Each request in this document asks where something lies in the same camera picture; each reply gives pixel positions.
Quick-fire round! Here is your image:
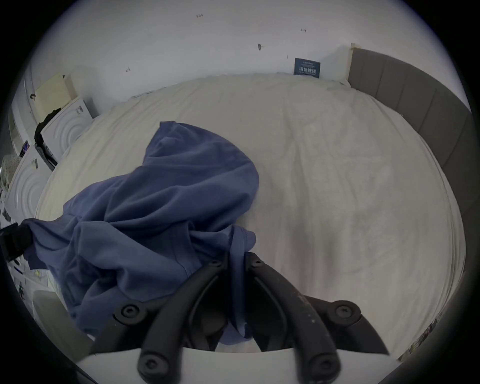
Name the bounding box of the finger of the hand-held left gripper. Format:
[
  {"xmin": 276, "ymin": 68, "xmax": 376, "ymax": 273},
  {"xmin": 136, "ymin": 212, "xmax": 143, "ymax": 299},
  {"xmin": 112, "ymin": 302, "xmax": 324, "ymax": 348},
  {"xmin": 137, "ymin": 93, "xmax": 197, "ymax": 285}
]
[{"xmin": 0, "ymin": 222, "xmax": 32, "ymax": 262}]

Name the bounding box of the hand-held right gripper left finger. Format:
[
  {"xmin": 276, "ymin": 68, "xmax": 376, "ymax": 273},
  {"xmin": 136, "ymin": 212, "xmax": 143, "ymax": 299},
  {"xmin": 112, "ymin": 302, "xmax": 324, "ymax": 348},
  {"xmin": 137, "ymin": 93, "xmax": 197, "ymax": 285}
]
[{"xmin": 89, "ymin": 258, "xmax": 229, "ymax": 382}]

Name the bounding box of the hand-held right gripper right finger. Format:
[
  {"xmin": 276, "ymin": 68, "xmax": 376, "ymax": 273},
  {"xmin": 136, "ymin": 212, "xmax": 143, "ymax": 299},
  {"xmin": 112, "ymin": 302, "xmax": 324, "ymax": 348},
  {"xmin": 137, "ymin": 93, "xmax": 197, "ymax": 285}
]
[{"xmin": 244, "ymin": 252, "xmax": 389, "ymax": 382}]

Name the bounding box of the dark blue shirt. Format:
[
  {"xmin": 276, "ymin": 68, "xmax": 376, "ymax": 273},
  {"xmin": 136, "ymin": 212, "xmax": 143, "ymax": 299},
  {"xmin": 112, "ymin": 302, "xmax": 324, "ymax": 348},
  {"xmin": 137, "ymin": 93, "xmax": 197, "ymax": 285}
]
[{"xmin": 20, "ymin": 121, "xmax": 260, "ymax": 345}]

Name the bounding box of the white washing machine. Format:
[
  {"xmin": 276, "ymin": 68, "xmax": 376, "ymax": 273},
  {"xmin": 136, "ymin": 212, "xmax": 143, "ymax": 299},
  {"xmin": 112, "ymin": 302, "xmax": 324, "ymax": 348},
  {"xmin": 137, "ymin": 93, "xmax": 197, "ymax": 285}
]
[
  {"xmin": 34, "ymin": 96, "xmax": 99, "ymax": 166},
  {"xmin": 2, "ymin": 144, "xmax": 54, "ymax": 226}
]

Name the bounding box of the bed with beige sheet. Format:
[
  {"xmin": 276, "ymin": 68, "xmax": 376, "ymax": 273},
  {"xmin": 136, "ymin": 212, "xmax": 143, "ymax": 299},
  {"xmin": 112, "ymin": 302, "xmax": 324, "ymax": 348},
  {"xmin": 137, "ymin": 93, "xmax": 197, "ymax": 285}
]
[{"xmin": 34, "ymin": 73, "xmax": 467, "ymax": 361}]

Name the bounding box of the grey padded headboard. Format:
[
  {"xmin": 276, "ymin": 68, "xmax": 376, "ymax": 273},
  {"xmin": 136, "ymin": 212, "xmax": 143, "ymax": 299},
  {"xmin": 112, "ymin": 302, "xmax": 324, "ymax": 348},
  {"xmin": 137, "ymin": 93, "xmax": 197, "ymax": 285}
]
[{"xmin": 348, "ymin": 47, "xmax": 480, "ymax": 241}]

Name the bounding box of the dark blue card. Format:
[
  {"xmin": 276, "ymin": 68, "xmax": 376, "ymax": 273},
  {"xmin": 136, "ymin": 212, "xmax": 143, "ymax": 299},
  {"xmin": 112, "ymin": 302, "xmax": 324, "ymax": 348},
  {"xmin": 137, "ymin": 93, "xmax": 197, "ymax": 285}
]
[{"xmin": 293, "ymin": 58, "xmax": 321, "ymax": 79}]

